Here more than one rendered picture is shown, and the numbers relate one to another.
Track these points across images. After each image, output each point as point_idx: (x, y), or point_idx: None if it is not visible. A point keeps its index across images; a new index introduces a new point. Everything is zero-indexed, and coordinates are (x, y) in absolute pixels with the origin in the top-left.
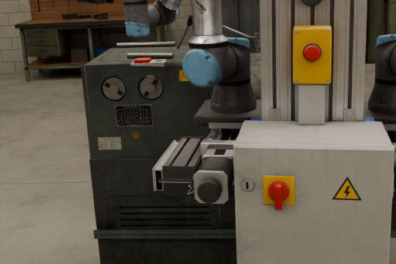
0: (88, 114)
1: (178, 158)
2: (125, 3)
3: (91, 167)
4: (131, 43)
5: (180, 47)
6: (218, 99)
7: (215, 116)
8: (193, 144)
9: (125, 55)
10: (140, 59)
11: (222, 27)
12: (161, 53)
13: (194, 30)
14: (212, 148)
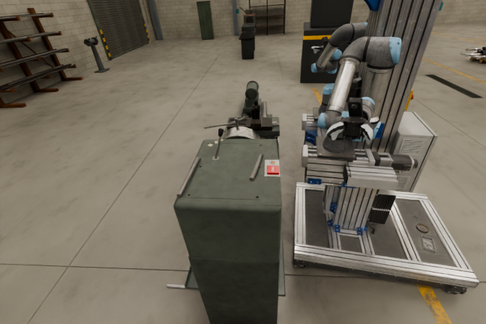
0: (280, 236)
1: (384, 172)
2: (369, 121)
3: (279, 265)
4: (185, 183)
5: (208, 157)
6: (343, 145)
7: (354, 151)
8: (359, 168)
9: (236, 184)
10: (274, 169)
11: (205, 128)
12: (260, 159)
13: (375, 114)
14: (380, 158)
